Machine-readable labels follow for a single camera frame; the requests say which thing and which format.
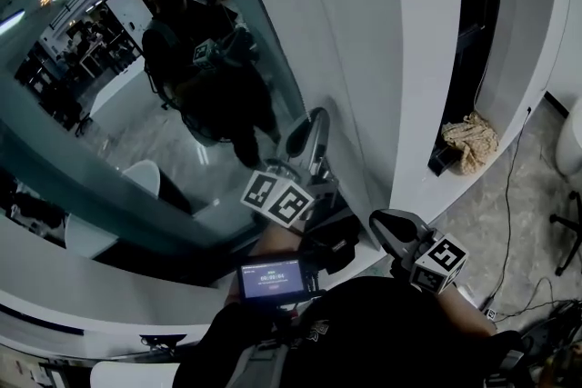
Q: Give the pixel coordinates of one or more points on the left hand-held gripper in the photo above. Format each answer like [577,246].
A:
[277,200]

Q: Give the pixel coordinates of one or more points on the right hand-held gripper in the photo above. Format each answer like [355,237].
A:
[438,261]

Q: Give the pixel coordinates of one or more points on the person's right forearm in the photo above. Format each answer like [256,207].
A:
[464,309]

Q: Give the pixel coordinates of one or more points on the person's left forearm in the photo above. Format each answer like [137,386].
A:
[275,241]

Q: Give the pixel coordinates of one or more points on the black bag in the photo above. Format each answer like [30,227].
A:
[336,241]

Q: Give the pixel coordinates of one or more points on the black box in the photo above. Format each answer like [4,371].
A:
[443,159]

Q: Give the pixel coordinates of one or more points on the person's black shirt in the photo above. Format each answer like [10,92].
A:
[386,331]

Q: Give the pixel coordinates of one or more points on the beige floral cloth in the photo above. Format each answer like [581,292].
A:
[473,141]

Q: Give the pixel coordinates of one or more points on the small square floor tag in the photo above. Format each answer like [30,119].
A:
[491,313]

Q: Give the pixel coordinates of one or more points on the small black screen monitor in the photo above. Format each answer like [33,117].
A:
[273,279]

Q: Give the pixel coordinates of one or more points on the black chair star base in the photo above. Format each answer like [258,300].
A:
[566,221]

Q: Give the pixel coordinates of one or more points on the white rounded fixture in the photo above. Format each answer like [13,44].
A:
[570,141]

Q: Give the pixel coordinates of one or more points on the large fixed glass window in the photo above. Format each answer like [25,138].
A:
[113,127]

